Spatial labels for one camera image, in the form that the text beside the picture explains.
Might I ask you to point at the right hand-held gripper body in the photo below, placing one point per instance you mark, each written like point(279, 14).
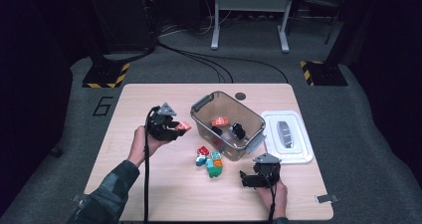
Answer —
point(267, 174)

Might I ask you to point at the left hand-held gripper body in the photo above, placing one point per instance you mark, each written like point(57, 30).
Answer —
point(159, 126)

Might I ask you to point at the pink toy block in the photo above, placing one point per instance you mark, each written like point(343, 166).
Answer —
point(184, 126)

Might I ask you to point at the red and white toy block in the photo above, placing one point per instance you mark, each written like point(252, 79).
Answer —
point(203, 150)

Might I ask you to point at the transparent brown storage box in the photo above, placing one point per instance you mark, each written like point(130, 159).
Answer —
point(207, 136)

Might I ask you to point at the green toy block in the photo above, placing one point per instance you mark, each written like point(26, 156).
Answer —
point(213, 172)

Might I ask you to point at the black toy block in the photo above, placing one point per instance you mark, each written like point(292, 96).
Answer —
point(216, 130)

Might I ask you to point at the dark red toy block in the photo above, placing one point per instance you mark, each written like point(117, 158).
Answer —
point(217, 141)

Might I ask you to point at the light blue toy block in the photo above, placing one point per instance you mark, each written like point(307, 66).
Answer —
point(209, 164)

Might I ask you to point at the salmon toy block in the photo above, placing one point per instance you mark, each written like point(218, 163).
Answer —
point(220, 121)

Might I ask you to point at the white toy car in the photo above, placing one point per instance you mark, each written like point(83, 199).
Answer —
point(238, 131)

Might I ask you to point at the person's left hand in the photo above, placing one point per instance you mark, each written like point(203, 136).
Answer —
point(142, 146)

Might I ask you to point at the person's right hand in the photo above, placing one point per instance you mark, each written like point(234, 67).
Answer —
point(276, 199)

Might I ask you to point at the orange toy block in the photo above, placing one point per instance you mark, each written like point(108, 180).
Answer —
point(218, 163)

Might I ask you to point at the teal printed toy block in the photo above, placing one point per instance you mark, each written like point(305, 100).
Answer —
point(215, 155)

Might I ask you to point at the black stand with striped base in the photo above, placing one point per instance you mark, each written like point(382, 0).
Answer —
point(106, 74)
point(323, 73)

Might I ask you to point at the small dark floor object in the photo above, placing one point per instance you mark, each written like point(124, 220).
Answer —
point(55, 152)

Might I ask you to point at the black equipment cabinet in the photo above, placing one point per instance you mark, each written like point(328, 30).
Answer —
point(126, 18)

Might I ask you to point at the white metal desk frame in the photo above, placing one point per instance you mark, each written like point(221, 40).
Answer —
point(252, 3)

